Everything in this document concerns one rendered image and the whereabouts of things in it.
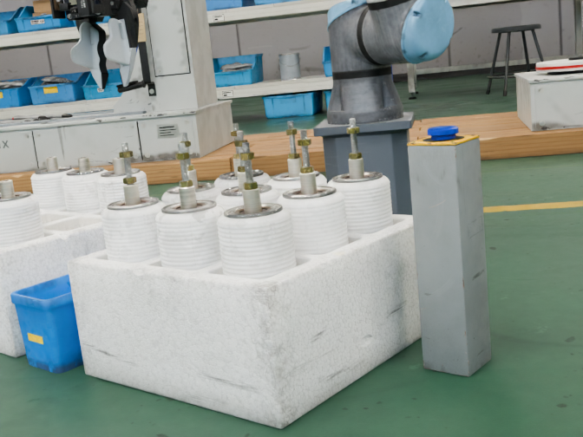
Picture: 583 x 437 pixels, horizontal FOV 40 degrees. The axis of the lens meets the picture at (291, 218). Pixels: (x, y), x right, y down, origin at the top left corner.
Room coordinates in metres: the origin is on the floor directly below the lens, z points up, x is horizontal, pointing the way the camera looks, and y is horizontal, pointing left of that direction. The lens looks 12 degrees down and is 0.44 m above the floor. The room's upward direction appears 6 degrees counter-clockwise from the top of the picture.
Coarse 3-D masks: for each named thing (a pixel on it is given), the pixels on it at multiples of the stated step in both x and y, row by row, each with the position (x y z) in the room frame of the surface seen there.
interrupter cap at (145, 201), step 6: (144, 198) 1.19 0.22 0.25; (150, 198) 1.18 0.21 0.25; (156, 198) 1.17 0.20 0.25; (108, 204) 1.16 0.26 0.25; (114, 204) 1.17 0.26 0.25; (120, 204) 1.16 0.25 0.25; (144, 204) 1.13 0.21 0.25; (150, 204) 1.13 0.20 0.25; (114, 210) 1.13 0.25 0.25; (120, 210) 1.12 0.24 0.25
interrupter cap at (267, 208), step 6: (264, 204) 1.04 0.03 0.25; (270, 204) 1.03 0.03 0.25; (276, 204) 1.02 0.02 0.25; (228, 210) 1.02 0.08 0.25; (234, 210) 1.01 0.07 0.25; (240, 210) 1.02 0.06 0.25; (264, 210) 1.01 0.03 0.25; (270, 210) 0.99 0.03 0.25; (276, 210) 0.98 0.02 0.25; (228, 216) 0.98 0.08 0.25; (234, 216) 0.98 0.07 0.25; (240, 216) 0.97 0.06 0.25; (246, 216) 0.97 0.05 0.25; (252, 216) 0.97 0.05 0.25; (258, 216) 0.97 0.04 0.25
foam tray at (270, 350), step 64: (320, 256) 1.02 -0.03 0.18; (384, 256) 1.09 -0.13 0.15; (128, 320) 1.07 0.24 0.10; (192, 320) 0.98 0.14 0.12; (256, 320) 0.91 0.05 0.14; (320, 320) 0.97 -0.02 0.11; (384, 320) 1.08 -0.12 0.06; (128, 384) 1.08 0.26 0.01; (192, 384) 0.99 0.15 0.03; (256, 384) 0.92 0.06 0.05; (320, 384) 0.96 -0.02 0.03
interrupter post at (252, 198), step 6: (246, 192) 1.00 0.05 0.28; (252, 192) 1.00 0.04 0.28; (258, 192) 1.00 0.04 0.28; (246, 198) 1.00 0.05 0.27; (252, 198) 1.00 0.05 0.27; (258, 198) 1.00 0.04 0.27; (246, 204) 1.00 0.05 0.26; (252, 204) 1.00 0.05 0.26; (258, 204) 1.00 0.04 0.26; (246, 210) 1.00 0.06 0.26; (252, 210) 1.00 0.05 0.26; (258, 210) 1.00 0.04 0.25
